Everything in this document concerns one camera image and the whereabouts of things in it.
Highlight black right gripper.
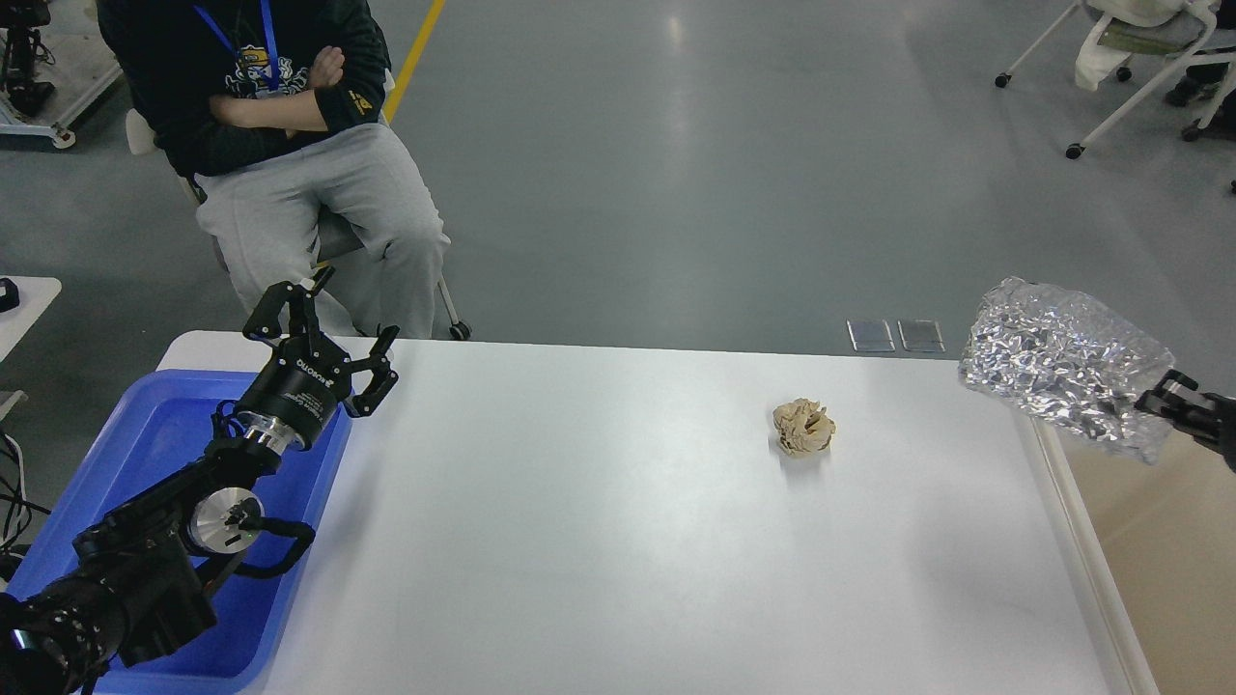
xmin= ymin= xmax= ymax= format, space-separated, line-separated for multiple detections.
xmin=1135 ymin=370 xmax=1235 ymax=472

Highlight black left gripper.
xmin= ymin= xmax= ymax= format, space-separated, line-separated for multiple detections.
xmin=236 ymin=265 xmax=400 ymax=453

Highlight silver foil bag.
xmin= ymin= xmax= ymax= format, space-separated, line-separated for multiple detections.
xmin=958 ymin=277 xmax=1175 ymax=465

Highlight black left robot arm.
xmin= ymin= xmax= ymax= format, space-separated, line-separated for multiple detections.
xmin=2 ymin=263 xmax=399 ymax=694

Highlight white chair under person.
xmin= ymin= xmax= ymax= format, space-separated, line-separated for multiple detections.
xmin=125 ymin=108 xmax=473 ymax=343

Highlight white plastic bin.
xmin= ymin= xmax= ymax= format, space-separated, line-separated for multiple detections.
xmin=1028 ymin=420 xmax=1235 ymax=694

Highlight blue plastic bin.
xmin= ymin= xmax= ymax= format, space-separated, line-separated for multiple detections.
xmin=9 ymin=370 xmax=351 ymax=694

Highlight seated person black hoodie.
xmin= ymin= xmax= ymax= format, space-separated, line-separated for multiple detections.
xmin=98 ymin=1 xmax=450 ymax=339

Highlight right metal floor plate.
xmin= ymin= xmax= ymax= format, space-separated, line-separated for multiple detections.
xmin=897 ymin=320 xmax=946 ymax=352

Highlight metal floor plate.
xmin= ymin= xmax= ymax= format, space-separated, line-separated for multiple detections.
xmin=847 ymin=320 xmax=897 ymax=352
xmin=897 ymin=320 xmax=946 ymax=352

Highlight white side table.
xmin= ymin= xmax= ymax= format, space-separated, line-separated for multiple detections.
xmin=1 ymin=275 xmax=63 ymax=361

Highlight left metal floor plate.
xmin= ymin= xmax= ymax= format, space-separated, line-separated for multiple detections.
xmin=847 ymin=320 xmax=897 ymax=352

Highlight white rolling chair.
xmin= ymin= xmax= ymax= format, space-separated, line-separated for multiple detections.
xmin=995 ymin=1 xmax=1234 ymax=161

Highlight white equipment cart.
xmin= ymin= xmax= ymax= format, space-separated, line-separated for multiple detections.
xmin=1 ymin=1 xmax=121 ymax=148

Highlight crumpled brown paper ball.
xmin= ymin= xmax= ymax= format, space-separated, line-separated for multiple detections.
xmin=773 ymin=399 xmax=837 ymax=458

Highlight black cables at left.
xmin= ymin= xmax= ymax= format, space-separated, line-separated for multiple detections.
xmin=0 ymin=430 xmax=49 ymax=580

